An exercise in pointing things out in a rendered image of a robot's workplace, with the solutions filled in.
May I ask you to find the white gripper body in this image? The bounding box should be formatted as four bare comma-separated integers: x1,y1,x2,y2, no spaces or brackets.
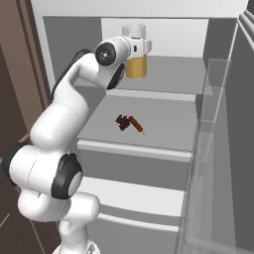
138,38,154,55

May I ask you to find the yellow pitcher with white lid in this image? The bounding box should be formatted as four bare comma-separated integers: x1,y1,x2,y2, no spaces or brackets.
121,23,148,80

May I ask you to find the grey fridge shelf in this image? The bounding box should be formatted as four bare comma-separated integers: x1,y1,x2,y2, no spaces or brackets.
77,176,187,233
76,94,200,164
72,54,214,102

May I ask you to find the white open fridge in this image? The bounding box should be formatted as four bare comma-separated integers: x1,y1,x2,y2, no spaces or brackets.
30,0,250,254

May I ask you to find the orange kebab skewer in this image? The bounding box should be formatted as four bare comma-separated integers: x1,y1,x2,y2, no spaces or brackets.
128,115,146,135

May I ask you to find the dark red grape bunch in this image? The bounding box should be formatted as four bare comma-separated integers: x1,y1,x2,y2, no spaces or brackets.
115,114,132,132

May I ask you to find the clear door bin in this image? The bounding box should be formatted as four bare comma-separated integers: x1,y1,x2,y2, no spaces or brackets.
183,59,233,254

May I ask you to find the grey fridge door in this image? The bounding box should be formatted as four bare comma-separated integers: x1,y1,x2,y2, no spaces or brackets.
174,9,254,254

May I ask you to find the brown tall cabinet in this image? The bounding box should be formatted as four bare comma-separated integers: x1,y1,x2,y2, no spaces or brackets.
0,0,52,254

